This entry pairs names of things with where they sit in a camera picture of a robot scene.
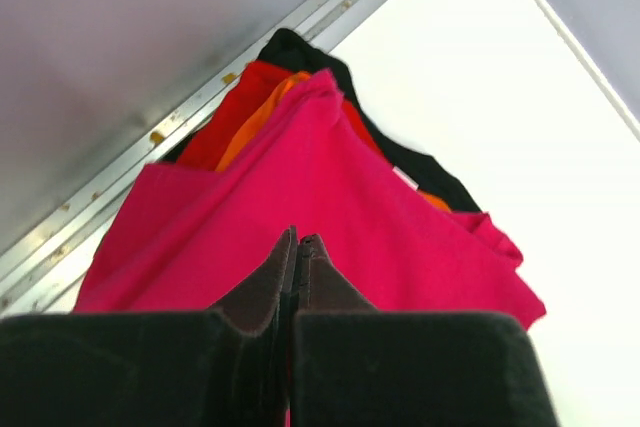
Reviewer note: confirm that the magenta t shirt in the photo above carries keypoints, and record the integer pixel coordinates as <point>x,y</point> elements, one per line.
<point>446,346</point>

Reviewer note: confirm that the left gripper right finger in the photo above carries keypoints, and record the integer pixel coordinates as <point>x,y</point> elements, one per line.
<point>320,286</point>

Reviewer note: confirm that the folded red t shirt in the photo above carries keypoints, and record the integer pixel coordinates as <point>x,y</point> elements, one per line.
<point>275,121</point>

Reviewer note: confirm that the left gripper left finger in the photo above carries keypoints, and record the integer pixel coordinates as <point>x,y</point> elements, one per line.
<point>251,306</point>

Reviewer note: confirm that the aluminium frame rail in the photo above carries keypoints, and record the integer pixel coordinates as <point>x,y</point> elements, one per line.
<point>43,271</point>

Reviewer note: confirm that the folded orange t shirt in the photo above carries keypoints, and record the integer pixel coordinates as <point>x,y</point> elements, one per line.
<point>254,124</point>

